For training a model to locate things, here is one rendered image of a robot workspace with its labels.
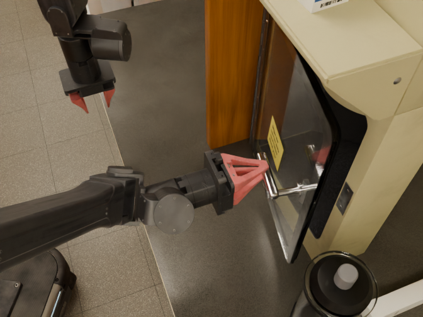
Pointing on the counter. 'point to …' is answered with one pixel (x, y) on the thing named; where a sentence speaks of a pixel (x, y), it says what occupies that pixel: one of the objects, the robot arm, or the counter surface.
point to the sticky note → (276, 146)
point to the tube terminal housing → (380, 156)
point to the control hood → (352, 51)
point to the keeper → (344, 198)
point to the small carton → (320, 4)
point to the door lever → (272, 193)
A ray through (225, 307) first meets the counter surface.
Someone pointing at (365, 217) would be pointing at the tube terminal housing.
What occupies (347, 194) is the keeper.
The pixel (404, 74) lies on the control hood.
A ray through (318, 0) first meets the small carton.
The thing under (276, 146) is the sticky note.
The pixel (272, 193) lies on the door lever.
